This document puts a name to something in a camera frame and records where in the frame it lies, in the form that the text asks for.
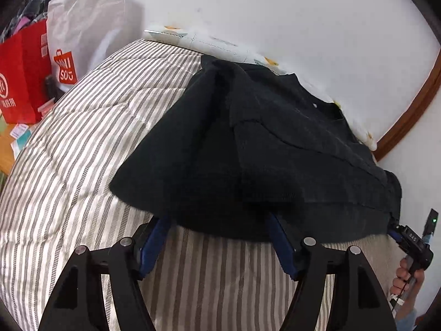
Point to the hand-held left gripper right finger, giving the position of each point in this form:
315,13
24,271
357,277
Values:
280,244

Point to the white paper card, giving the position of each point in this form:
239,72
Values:
19,131

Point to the striped quilt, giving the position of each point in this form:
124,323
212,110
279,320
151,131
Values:
86,144

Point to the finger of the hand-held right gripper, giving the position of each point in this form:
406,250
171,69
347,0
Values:
393,233

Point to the wooden side table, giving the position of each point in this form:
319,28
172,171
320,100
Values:
5,144

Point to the black sweatshirt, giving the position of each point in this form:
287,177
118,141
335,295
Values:
258,144

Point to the person's right hand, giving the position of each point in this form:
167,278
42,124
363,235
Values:
402,275

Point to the red paper bag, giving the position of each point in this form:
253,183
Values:
20,76

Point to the person's right forearm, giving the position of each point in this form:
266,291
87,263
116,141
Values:
408,319

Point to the teal paper card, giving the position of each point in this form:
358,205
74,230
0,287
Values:
22,143

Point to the white shopping bag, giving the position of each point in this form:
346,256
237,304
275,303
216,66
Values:
86,17

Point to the brown wooden frame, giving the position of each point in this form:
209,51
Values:
413,110

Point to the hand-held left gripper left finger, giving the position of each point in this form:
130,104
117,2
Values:
155,244

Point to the plaid cloth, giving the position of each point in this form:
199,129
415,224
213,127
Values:
31,3

